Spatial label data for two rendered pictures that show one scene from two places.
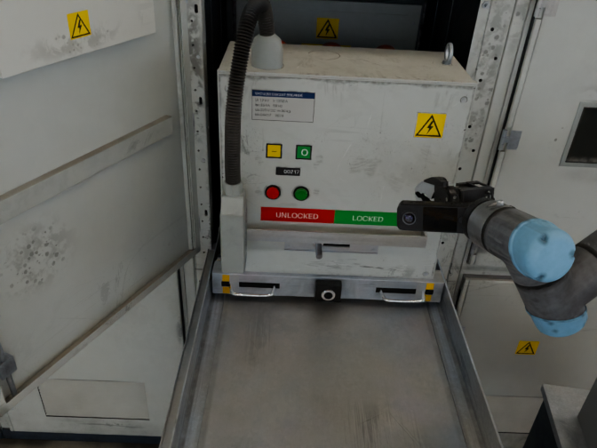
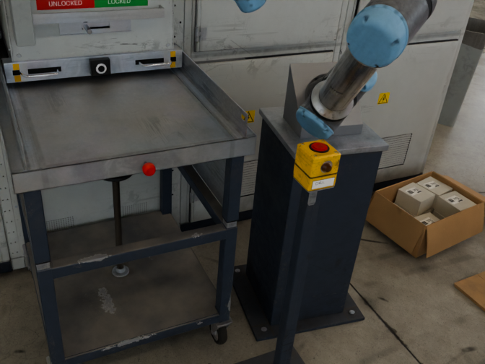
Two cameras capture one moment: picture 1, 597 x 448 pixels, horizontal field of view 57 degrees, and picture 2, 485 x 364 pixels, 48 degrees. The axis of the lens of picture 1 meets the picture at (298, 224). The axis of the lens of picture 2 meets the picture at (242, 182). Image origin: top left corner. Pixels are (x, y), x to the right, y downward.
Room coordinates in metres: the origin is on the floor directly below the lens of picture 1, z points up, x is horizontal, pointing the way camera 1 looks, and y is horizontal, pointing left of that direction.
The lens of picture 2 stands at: (-0.62, 0.21, 1.53)
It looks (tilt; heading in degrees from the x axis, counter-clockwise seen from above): 32 degrees down; 333
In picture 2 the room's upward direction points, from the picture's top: 5 degrees clockwise
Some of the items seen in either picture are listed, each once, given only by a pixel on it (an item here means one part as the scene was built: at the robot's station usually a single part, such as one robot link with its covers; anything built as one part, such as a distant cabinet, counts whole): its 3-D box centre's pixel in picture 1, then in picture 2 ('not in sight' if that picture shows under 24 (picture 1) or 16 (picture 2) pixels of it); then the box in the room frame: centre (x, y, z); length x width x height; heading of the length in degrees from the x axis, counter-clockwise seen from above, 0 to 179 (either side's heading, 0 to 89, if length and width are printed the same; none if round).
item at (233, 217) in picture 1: (234, 228); (20, 9); (0.94, 0.13, 1.09); 0.08 x 0.05 x 0.17; 2
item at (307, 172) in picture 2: not in sight; (316, 165); (0.35, -0.47, 0.85); 0.08 x 0.08 x 0.10; 1
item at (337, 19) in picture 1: (327, 32); not in sight; (1.82, -0.06, 1.28); 0.58 x 0.02 x 0.19; 91
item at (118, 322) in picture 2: not in sight; (117, 206); (0.87, -0.08, 0.46); 0.64 x 0.58 x 0.66; 1
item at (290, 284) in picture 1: (327, 281); (97, 63); (1.03, -0.08, 0.90); 0.54 x 0.05 x 0.06; 92
